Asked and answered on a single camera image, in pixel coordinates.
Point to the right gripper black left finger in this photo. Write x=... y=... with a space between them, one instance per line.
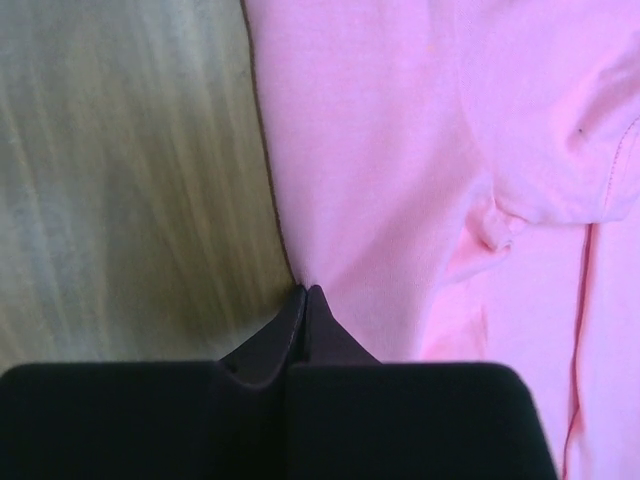
x=204 y=419

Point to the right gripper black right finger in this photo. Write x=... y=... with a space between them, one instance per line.
x=350 y=416

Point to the pink t shirt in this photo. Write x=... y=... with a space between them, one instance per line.
x=462 y=180

